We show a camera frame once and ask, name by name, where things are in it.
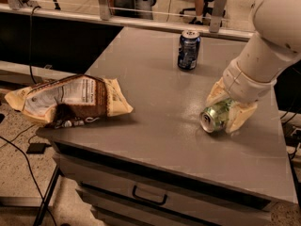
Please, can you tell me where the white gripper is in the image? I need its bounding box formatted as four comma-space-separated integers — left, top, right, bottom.
205, 59, 277, 134

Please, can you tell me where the green soda can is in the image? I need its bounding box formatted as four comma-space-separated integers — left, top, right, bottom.
199, 98, 234, 133

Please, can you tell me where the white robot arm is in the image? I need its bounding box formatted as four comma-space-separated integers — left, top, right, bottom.
206, 0, 301, 133

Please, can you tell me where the blue soda can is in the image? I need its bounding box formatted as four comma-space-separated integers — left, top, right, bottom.
178, 30, 200, 70

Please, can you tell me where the brown chip bag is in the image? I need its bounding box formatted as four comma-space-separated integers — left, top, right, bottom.
5, 74, 133, 128

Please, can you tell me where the black office chair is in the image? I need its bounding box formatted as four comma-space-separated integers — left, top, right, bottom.
179, 0, 234, 19

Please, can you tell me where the seated person in jeans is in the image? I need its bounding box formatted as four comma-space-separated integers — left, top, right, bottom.
108, 0, 153, 20

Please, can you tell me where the grey drawer cabinet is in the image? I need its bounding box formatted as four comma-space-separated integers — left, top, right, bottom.
54, 143, 271, 226

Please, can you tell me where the black power adapter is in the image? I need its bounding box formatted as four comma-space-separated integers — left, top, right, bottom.
26, 143, 47, 154

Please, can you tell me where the right metal railing post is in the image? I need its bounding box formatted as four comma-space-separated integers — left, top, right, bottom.
209, 0, 227, 33

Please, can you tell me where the metal railing post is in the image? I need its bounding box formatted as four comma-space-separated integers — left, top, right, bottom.
209, 0, 227, 33
98, 0, 111, 21

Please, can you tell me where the black drawer handle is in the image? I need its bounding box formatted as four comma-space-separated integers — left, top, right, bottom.
132, 185, 167, 206

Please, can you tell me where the left metal railing post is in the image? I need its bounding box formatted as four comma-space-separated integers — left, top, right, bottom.
98, 0, 111, 21

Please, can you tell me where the black floor cable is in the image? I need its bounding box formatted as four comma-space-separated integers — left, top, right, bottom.
0, 122, 59, 226

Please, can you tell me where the black hanging cable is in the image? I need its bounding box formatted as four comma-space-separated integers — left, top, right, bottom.
28, 5, 41, 85

